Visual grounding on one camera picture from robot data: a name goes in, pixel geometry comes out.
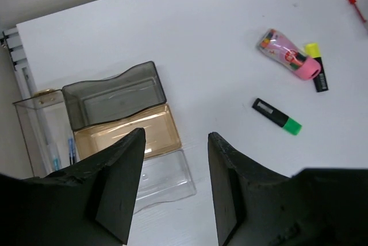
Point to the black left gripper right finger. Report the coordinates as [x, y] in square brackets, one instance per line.
[254, 205]

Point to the smoky grey plastic tray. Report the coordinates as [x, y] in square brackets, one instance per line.
[93, 102]

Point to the yellow black highlighter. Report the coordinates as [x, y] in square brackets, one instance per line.
[319, 77]

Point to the aluminium table edge rail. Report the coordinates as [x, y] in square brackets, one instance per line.
[11, 41]

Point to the clear plastic tray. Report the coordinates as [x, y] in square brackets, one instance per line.
[165, 178]

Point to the amber plastic tray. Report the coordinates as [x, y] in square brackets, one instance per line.
[161, 133]

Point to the blue transparent pen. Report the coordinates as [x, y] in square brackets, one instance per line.
[71, 150]

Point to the green black highlighter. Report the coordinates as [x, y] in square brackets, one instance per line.
[276, 116]

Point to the light blue pen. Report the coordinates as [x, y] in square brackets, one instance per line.
[54, 156]

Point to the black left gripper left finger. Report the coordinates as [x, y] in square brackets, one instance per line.
[88, 203]

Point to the pink glue bottle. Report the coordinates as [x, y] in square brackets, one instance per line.
[278, 47]

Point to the tall clear pen box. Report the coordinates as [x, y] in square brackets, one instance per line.
[48, 121]

